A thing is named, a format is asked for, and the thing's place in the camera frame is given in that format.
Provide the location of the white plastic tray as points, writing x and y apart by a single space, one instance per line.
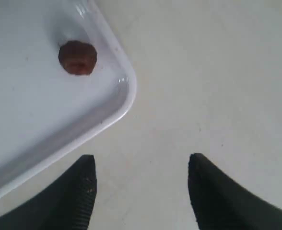
45 112

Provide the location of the red fruit piece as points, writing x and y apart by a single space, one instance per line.
77 58

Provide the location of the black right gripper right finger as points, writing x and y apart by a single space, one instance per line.
220 203

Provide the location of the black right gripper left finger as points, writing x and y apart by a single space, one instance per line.
66 204

